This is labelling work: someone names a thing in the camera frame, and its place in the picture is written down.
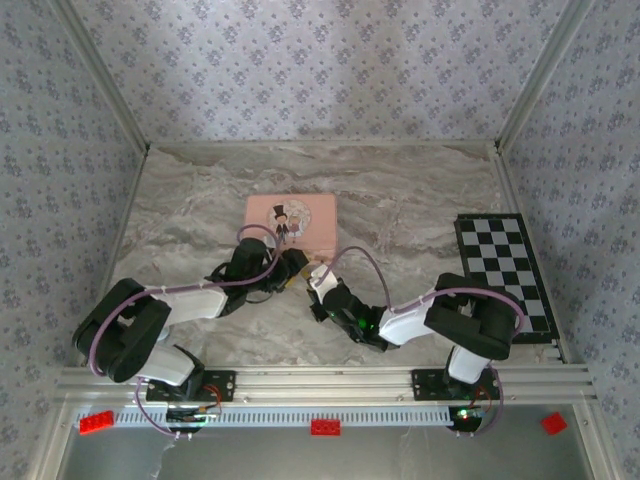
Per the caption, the thin black left gripper cable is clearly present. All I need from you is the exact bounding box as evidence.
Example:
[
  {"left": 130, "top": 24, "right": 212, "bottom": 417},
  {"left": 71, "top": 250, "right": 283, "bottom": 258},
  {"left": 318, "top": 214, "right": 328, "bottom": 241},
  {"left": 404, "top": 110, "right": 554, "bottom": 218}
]
[{"left": 202, "top": 261, "right": 275, "bottom": 307}]

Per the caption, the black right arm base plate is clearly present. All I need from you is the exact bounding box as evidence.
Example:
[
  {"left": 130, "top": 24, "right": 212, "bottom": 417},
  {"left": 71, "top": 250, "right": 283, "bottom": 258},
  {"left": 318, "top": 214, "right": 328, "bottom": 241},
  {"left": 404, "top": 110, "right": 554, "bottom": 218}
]
[{"left": 411, "top": 368, "right": 504, "bottom": 403}]

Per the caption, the aluminium corner post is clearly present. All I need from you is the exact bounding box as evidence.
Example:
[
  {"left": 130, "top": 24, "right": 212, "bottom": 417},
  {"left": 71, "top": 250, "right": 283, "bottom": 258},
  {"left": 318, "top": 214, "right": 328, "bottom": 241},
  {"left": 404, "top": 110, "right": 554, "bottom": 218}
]
[{"left": 493, "top": 0, "right": 600, "bottom": 152}]

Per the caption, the aluminium side rail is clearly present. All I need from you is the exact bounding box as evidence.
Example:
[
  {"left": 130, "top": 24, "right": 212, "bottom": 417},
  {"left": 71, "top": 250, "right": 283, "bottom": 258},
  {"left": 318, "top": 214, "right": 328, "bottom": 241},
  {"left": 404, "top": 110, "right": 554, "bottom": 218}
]
[
  {"left": 77, "top": 144, "right": 151, "bottom": 366},
  {"left": 492, "top": 142, "right": 574, "bottom": 365}
]

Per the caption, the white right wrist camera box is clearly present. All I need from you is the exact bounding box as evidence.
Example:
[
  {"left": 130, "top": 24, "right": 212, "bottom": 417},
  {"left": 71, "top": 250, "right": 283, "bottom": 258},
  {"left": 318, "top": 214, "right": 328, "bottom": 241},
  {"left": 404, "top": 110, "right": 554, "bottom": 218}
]
[{"left": 307, "top": 264, "right": 342, "bottom": 302}]

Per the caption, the aluminium front rail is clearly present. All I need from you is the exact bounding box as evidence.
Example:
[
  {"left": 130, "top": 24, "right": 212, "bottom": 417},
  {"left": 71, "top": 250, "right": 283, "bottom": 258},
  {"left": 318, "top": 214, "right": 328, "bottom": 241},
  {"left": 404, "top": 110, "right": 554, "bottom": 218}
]
[{"left": 54, "top": 364, "right": 599, "bottom": 404}]

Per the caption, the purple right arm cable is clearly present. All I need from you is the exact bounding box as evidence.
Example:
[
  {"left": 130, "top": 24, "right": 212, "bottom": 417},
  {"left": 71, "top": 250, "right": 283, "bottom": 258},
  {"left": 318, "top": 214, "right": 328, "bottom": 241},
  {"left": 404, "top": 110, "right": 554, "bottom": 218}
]
[{"left": 317, "top": 245, "right": 525, "bottom": 439}]

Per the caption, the square red toy brick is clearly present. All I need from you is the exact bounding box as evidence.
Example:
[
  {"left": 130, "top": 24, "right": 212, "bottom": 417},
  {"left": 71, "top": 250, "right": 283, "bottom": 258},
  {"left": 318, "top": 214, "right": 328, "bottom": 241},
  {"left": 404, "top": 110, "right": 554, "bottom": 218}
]
[{"left": 541, "top": 412, "right": 570, "bottom": 436}]

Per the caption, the aluminium frame leg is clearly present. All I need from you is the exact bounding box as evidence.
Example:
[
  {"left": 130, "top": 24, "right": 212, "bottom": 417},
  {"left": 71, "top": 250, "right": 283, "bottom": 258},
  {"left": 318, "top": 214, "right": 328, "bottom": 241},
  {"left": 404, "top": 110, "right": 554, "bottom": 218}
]
[
  {"left": 573, "top": 403, "right": 620, "bottom": 480},
  {"left": 29, "top": 403, "right": 77, "bottom": 480}
]

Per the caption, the black and grey checkerboard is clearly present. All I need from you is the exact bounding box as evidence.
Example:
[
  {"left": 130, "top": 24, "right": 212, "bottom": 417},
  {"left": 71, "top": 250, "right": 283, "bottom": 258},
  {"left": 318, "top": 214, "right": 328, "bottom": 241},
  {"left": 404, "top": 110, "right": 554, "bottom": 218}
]
[{"left": 453, "top": 213, "right": 559, "bottom": 345}]

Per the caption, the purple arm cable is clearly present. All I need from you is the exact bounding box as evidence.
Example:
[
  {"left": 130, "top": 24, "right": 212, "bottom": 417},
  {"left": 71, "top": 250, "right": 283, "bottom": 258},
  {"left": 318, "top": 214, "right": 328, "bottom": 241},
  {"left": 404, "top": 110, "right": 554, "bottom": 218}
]
[
  {"left": 317, "top": 245, "right": 525, "bottom": 439},
  {"left": 88, "top": 223, "right": 281, "bottom": 442}
]

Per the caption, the grey metal lower shelf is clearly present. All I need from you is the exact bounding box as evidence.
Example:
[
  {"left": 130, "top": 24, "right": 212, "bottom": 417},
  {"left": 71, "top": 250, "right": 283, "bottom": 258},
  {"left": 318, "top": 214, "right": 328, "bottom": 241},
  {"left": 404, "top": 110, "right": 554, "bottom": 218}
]
[{"left": 62, "top": 424, "right": 591, "bottom": 480}]

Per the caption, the long red toy brick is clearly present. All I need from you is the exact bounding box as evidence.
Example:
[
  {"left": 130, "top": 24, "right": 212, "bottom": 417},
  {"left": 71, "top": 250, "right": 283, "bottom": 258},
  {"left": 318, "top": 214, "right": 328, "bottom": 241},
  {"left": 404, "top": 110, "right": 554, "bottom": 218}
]
[{"left": 78, "top": 410, "right": 116, "bottom": 436}]

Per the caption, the slotted grey cable duct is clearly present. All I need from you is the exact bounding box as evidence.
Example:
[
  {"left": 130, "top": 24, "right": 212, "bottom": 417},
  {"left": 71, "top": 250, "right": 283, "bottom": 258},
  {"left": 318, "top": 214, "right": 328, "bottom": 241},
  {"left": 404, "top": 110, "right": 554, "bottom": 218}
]
[{"left": 74, "top": 403, "right": 461, "bottom": 429}]

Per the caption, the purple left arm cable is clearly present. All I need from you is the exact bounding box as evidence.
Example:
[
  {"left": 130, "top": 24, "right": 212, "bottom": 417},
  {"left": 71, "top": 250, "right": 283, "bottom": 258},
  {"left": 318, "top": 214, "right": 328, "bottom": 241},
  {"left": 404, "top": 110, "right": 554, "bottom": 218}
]
[{"left": 88, "top": 223, "right": 281, "bottom": 442}]

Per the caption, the pink tin box with cartoon couple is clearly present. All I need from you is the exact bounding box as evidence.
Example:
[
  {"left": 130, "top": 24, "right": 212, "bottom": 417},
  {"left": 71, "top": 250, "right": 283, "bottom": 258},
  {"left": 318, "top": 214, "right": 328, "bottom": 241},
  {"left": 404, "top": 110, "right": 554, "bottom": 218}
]
[{"left": 242, "top": 193, "right": 339, "bottom": 262}]

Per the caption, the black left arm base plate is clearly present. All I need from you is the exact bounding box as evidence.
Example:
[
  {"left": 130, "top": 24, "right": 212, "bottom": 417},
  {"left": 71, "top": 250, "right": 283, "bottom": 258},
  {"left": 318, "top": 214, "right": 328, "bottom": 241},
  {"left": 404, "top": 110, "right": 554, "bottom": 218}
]
[{"left": 146, "top": 368, "right": 237, "bottom": 404}]

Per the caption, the aluminium back rail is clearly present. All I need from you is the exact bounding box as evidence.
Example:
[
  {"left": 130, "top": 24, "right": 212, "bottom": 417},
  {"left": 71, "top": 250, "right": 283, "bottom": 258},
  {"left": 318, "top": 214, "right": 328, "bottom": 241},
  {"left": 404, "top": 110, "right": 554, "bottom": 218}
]
[{"left": 147, "top": 140, "right": 499, "bottom": 149}]

